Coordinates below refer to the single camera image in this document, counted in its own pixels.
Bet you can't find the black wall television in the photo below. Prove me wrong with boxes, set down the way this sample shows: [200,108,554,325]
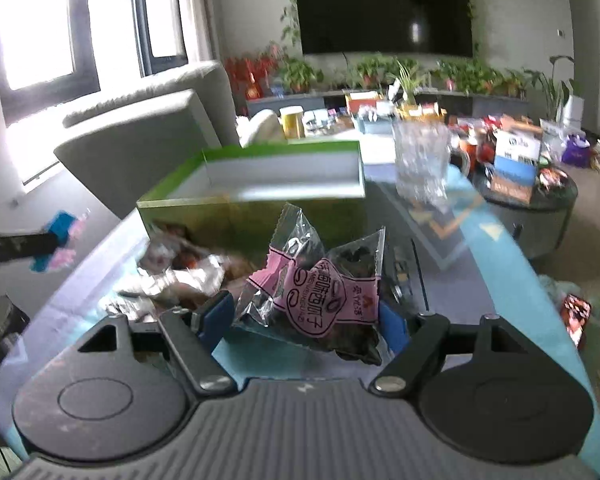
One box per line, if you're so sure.
[292,0,476,59]

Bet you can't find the blue tissue box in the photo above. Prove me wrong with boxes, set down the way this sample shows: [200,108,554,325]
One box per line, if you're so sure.
[352,109,397,134]

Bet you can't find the tall plant in white pot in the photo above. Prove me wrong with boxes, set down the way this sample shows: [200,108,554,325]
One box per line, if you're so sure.
[524,54,589,132]

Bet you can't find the green cardboard box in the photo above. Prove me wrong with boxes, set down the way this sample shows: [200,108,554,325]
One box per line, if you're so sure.
[136,140,367,273]

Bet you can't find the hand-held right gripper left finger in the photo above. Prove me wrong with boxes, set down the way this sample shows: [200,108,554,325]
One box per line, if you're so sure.
[77,290,238,396]

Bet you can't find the clear glass mug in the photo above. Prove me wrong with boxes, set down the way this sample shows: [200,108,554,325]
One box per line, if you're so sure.
[392,119,474,207]

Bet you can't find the white cushion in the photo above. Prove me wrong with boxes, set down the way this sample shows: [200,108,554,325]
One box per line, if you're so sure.
[239,109,287,147]

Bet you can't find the round white table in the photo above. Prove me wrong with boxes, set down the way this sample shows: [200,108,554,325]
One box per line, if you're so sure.
[286,124,397,167]

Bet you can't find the light curtain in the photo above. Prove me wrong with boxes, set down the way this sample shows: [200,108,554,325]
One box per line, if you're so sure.
[184,0,217,67]

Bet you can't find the white and blue carton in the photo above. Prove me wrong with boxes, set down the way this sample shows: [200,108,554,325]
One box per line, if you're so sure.
[492,129,544,192]

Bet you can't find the dark round side table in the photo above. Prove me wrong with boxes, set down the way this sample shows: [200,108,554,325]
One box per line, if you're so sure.
[472,157,579,262]

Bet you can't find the small pink snack packet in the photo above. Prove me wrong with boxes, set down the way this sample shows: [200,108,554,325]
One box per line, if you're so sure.
[50,215,89,269]

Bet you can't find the light blue tablecloth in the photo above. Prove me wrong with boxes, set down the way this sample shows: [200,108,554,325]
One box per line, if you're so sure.
[0,165,600,480]

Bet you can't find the small green potted plant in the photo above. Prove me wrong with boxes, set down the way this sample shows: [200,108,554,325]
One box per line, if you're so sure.
[354,54,392,89]

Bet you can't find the pink label snack packet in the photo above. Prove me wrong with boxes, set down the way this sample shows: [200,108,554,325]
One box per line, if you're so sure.
[232,202,387,367]

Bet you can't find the brown clear snack packet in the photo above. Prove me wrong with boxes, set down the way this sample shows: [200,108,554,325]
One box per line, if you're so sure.
[140,222,206,273]

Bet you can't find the bushy green potted plant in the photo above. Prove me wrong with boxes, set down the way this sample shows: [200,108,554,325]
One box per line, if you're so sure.
[279,56,325,94]

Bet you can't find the hanging green vine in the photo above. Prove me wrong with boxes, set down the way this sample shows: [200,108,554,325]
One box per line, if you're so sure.
[280,0,307,47]

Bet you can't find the purple bag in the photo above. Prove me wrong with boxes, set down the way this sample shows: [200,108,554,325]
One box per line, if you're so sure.
[561,132,592,167]

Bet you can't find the dark round stool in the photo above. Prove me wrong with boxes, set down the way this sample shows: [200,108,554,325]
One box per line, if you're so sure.
[0,294,32,363]

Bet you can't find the spider plant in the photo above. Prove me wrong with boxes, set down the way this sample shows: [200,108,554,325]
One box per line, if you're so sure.
[386,59,427,107]

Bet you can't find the grey fabric sofa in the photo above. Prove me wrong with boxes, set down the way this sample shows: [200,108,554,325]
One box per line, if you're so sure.
[54,60,242,219]

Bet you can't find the row of potted plants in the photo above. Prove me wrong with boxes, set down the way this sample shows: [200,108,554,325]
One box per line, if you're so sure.
[429,59,531,99]

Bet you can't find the wicker basket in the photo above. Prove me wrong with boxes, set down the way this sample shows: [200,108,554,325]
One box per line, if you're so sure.
[396,102,442,122]

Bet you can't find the red flower decoration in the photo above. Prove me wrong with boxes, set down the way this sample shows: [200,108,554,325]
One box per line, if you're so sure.
[224,42,282,102]

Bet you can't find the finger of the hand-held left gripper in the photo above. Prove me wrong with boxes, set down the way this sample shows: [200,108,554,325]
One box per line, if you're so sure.
[0,232,59,274]
[49,212,79,247]

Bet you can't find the yellow canister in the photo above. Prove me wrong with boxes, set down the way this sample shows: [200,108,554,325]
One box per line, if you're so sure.
[279,105,306,140]

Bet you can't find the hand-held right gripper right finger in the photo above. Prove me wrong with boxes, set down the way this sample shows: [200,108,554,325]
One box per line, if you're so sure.
[370,305,528,396]

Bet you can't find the red packaged goods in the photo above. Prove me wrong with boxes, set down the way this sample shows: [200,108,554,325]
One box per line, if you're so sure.
[457,119,498,172]

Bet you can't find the dark red floor packet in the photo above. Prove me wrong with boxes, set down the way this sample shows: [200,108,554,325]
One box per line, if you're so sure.
[561,293,593,352]

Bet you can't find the large dark framed window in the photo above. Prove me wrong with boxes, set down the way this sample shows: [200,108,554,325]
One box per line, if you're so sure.
[0,0,102,127]

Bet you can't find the narrow dark framed window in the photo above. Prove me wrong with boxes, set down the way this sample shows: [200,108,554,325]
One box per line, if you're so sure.
[130,0,191,79]

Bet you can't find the red and white snack packet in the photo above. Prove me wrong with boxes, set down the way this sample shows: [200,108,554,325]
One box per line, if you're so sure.
[114,247,241,313]

